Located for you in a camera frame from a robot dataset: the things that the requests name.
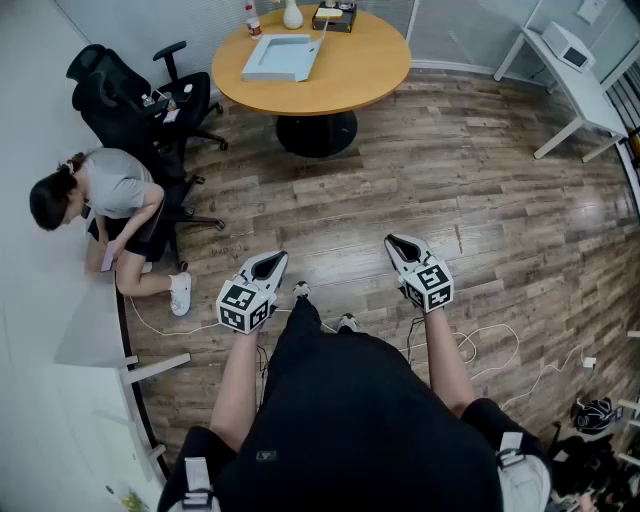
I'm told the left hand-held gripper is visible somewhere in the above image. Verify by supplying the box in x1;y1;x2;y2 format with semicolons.
215;250;290;335

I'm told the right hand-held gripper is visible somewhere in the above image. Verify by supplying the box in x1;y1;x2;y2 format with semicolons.
383;233;455;315

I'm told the light blue box item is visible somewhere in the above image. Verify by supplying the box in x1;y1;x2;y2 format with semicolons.
241;21;328;84

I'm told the person's left forearm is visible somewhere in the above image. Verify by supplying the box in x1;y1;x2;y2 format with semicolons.
209;328;262;453

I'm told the person's right forearm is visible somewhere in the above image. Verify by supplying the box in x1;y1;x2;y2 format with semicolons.
424;305;477;420

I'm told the person's black clothing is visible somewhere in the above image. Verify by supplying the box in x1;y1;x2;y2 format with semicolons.
157;294;553;512

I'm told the white curved desk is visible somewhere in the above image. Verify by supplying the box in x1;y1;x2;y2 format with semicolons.
52;259;193;484

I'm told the black office chair with headrest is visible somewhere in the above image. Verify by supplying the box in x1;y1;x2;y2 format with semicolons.
65;41;230;152

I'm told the round wooden table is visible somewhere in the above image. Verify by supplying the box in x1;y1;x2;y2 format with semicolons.
211;4;413;159

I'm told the white desk with legs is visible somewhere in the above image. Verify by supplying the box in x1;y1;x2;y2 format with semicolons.
493;26;630;163

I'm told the black helmet bag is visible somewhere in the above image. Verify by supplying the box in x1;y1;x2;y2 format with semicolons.
570;396;617;436

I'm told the black desk organizer tray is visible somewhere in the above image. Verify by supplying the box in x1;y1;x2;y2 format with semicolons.
311;0;359;34

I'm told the red label plastic bottle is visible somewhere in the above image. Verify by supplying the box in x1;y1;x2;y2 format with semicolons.
244;4;264;41

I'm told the white vase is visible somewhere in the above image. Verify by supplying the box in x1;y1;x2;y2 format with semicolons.
282;0;305;30

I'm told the grey backpack pouch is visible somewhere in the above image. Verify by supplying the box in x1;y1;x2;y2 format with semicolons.
497;453;552;512

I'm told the white box appliance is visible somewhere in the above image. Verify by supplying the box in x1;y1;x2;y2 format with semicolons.
541;20;598;75

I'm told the small green plant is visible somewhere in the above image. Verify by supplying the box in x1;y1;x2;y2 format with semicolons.
118;491;152;512

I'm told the white shelf rack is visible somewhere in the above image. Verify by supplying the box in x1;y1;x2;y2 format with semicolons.
615;328;640;467

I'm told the pile of black bags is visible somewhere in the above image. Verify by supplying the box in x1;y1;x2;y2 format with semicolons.
548;433;640;512

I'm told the white paper sheet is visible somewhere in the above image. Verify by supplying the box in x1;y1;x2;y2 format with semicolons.
576;0;609;24

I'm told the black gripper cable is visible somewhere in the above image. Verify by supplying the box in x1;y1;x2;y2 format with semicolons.
405;314;427;367
255;343;270;406

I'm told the white floor cable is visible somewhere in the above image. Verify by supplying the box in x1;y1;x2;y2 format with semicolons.
126;294;222;337

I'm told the long white charger cable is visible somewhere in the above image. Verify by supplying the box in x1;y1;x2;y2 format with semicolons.
451;322;586;412

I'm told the white shoulder strap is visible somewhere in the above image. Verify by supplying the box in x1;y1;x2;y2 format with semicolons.
181;455;215;511
496;431;525;470

